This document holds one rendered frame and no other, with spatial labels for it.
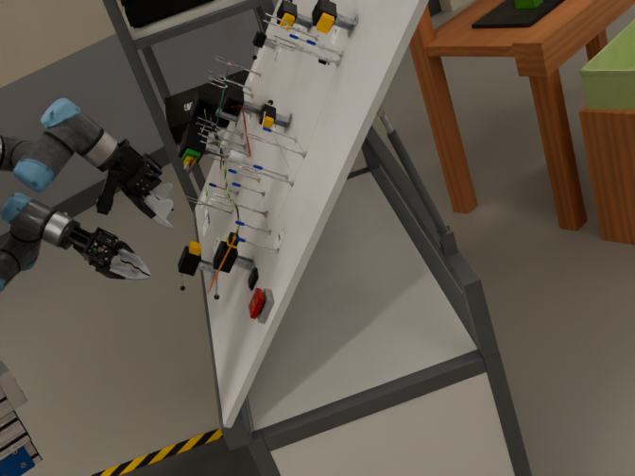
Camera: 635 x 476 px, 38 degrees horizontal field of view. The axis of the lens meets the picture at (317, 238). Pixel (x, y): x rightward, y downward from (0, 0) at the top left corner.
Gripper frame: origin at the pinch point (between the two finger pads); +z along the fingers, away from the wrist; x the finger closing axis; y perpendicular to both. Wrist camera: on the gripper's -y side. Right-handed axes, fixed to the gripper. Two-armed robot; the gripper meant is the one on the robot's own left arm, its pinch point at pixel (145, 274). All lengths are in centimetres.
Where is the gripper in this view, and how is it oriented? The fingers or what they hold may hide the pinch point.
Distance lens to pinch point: 218.0
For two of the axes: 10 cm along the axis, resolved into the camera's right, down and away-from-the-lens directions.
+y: 1.6, -2.9, -9.4
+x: 4.2, -8.5, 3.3
